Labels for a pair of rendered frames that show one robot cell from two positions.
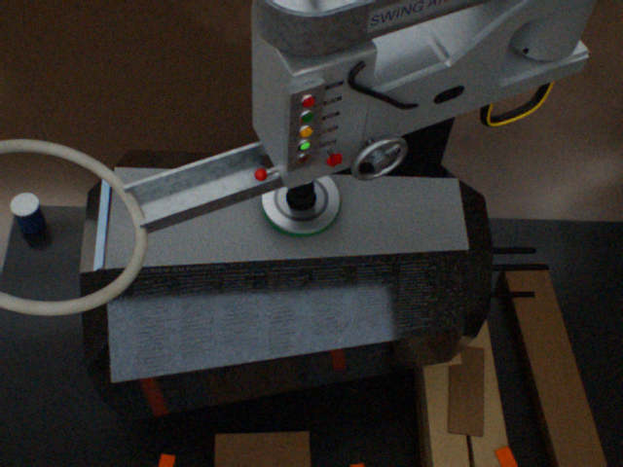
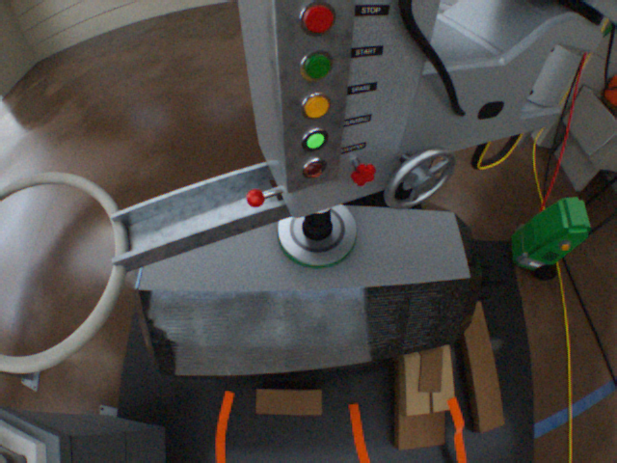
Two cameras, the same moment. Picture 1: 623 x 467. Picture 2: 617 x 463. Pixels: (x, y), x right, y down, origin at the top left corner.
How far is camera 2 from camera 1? 1.59 m
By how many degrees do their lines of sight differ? 4
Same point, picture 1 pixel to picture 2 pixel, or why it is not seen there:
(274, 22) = not seen: outside the picture
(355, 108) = (401, 86)
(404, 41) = (444, 34)
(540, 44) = (545, 86)
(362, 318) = (372, 340)
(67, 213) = not seen: hidden behind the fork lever
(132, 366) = (174, 366)
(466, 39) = (519, 37)
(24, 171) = not seen: hidden behind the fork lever
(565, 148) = (469, 198)
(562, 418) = (479, 367)
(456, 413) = (424, 378)
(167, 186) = (161, 214)
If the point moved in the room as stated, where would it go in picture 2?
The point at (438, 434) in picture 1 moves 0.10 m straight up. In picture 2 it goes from (412, 394) to (419, 393)
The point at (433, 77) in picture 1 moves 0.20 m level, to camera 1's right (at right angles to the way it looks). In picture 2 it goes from (489, 73) to (569, 103)
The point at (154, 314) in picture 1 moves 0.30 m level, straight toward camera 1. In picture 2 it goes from (182, 331) to (199, 430)
